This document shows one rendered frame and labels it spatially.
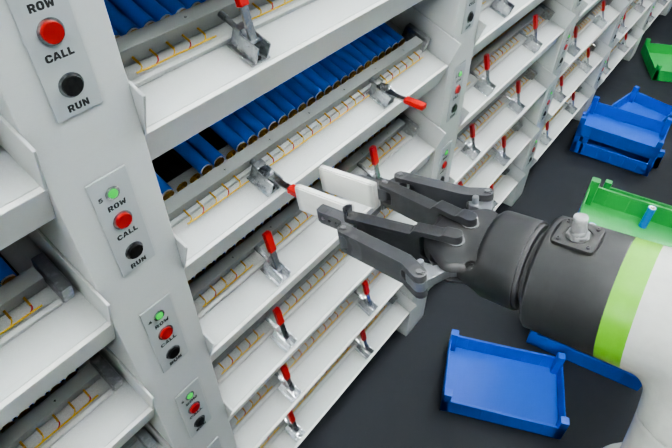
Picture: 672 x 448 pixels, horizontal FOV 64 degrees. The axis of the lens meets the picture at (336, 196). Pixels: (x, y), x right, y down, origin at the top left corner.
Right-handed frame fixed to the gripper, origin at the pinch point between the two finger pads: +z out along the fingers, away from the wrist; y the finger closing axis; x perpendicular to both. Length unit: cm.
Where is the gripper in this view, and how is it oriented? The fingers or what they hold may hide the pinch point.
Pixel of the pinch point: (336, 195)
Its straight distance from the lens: 53.4
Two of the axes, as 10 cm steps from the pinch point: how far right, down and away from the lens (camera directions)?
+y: -6.1, 5.3, -5.8
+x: 1.3, 8.0, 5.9
